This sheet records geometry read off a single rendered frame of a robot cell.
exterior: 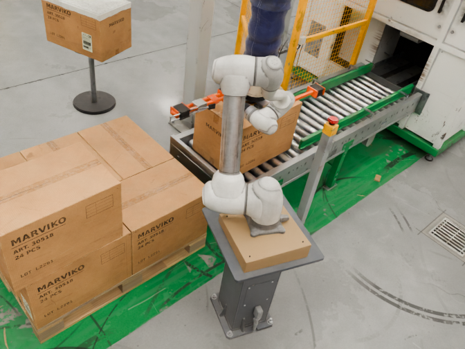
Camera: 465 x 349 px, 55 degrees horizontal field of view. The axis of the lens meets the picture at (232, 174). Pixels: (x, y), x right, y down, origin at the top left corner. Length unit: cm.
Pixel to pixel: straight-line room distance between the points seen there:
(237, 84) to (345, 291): 178
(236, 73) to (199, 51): 185
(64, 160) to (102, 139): 82
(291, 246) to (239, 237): 26
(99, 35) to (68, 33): 34
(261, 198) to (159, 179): 97
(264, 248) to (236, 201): 27
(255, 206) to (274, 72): 63
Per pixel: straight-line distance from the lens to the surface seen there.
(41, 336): 286
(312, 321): 306
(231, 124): 209
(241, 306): 269
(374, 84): 460
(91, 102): 459
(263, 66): 202
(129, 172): 297
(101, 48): 397
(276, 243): 226
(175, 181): 292
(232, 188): 214
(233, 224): 233
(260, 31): 269
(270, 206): 217
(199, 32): 379
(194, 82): 400
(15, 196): 231
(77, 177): 235
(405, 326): 330
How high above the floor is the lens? 250
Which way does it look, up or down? 40 degrees down
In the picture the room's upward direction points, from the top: 10 degrees clockwise
